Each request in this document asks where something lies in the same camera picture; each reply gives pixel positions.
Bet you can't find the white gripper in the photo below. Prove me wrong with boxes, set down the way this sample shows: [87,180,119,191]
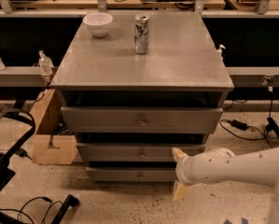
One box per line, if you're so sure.
[172,147,208,201]

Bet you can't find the grey drawer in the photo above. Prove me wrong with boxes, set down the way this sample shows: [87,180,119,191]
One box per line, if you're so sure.
[86,167,176,182]
[77,143,205,161]
[61,106,223,133]

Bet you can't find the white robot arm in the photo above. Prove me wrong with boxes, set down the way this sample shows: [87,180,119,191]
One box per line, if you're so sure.
[172,147,279,224]

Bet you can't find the grey bottom drawer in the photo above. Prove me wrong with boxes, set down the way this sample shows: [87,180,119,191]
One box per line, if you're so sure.
[86,167,176,182]

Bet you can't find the grey drawer cabinet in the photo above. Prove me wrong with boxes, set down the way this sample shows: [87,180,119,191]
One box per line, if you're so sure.
[51,11,233,170]

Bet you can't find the grey top drawer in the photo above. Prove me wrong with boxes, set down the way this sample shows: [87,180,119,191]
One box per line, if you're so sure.
[61,106,223,133]

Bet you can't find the black stand leg right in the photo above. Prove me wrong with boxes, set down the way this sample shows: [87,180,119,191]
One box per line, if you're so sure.
[266,117,279,139]

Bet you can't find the black bar on floor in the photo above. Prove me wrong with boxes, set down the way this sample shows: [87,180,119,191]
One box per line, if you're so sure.
[51,194,79,224]

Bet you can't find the small white pump bottle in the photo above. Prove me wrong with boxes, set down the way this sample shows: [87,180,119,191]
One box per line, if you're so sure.
[216,44,226,61]

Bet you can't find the wooden block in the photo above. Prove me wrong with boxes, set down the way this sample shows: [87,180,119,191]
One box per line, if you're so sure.
[30,89,77,165]

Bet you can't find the silver blue drink can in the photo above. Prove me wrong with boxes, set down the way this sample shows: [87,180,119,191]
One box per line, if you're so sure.
[134,14,149,54]

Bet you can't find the white bowl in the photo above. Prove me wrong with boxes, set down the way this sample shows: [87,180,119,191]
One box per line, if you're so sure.
[83,12,113,37]

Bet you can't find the clear pump bottle left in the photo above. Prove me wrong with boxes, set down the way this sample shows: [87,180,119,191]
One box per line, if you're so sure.
[38,50,54,75]

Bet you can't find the black power adapter cable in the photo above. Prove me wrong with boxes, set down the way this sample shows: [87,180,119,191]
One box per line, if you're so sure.
[218,118,279,155]

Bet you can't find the black floor cable left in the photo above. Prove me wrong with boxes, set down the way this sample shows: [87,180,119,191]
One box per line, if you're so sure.
[0,196,63,224]

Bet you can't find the black chair frame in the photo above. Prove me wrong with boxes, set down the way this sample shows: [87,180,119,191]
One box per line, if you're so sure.
[0,107,36,203]

